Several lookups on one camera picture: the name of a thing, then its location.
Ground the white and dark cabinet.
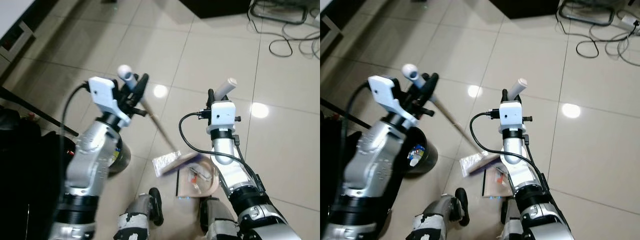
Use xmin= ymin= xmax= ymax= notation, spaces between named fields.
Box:
xmin=0 ymin=0 xmax=86 ymax=86
xmin=320 ymin=0 xmax=373 ymax=57

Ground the white power strip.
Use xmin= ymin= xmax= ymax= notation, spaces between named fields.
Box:
xmin=620 ymin=13 xmax=640 ymax=29

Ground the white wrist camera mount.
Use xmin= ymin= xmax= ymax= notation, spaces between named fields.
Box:
xmin=499 ymin=100 xmax=534 ymax=132
xmin=210 ymin=100 xmax=241 ymax=132
xmin=367 ymin=75 xmax=420 ymax=129
xmin=89 ymin=76 xmax=132 ymax=127

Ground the black furniture block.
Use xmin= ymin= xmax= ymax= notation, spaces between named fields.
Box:
xmin=179 ymin=0 xmax=252 ymax=20
xmin=489 ymin=0 xmax=561 ymax=20

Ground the thin black rod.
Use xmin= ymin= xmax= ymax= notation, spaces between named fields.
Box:
xmin=320 ymin=97 xmax=362 ymax=129
xmin=0 ymin=86 xmax=80 ymax=137

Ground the grey floor cable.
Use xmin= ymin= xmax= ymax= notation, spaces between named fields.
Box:
xmin=297 ymin=29 xmax=321 ymax=60
xmin=604 ymin=27 xmax=640 ymax=67

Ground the silver robot leg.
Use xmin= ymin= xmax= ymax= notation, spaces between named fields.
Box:
xmin=501 ymin=197 xmax=526 ymax=240
xmin=407 ymin=187 xmax=470 ymax=240
xmin=114 ymin=187 xmax=164 ymax=240
xmin=200 ymin=196 xmax=240 ymax=240

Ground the dark metal tube frame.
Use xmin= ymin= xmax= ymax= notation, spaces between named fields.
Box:
xmin=248 ymin=0 xmax=309 ymax=26
xmin=557 ymin=0 xmax=616 ymax=27

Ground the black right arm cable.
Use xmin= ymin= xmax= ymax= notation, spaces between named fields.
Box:
xmin=178 ymin=112 xmax=262 ymax=194
xmin=468 ymin=112 xmax=552 ymax=194

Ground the black floor cable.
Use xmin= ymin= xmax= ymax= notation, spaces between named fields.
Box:
xmin=268 ymin=19 xmax=321 ymax=59
xmin=575 ymin=24 xmax=632 ymax=59

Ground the silver left robot leg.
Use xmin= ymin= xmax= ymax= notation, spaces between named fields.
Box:
xmin=114 ymin=187 xmax=164 ymax=240
xmin=407 ymin=187 xmax=470 ymax=240

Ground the blue white crumpled wrapper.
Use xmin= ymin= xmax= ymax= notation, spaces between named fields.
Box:
xmin=407 ymin=144 xmax=426 ymax=167

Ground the wooden handled broom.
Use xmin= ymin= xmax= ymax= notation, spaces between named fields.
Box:
xmin=117 ymin=64 xmax=201 ymax=177
xmin=402 ymin=63 xmax=501 ymax=178

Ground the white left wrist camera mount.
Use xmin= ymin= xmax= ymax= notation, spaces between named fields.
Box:
xmin=89 ymin=76 xmax=132 ymax=127
xmin=367 ymin=75 xmax=420 ymax=129

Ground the silver right robot leg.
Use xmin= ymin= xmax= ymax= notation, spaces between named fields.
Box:
xmin=200 ymin=196 xmax=240 ymax=240
xmin=501 ymin=197 xmax=526 ymax=240

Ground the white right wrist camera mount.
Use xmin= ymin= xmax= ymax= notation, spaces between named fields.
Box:
xmin=210 ymin=100 xmax=241 ymax=132
xmin=499 ymin=100 xmax=534 ymax=132

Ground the beige dustpan with white handle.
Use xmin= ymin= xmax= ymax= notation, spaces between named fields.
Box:
xmin=175 ymin=77 xmax=239 ymax=199
xmin=482 ymin=77 xmax=529 ymax=199

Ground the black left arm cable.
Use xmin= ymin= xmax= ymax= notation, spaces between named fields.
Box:
xmin=57 ymin=81 xmax=92 ymax=211
xmin=342 ymin=82 xmax=371 ymax=151

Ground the black round waste bin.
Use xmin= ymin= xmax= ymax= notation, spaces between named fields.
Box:
xmin=399 ymin=127 xmax=439 ymax=177
xmin=107 ymin=139 xmax=132 ymax=176

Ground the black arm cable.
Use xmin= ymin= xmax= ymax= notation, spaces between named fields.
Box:
xmin=468 ymin=112 xmax=552 ymax=194
xmin=57 ymin=81 xmax=92 ymax=211
xmin=178 ymin=112 xmax=262 ymax=194
xmin=342 ymin=82 xmax=371 ymax=151

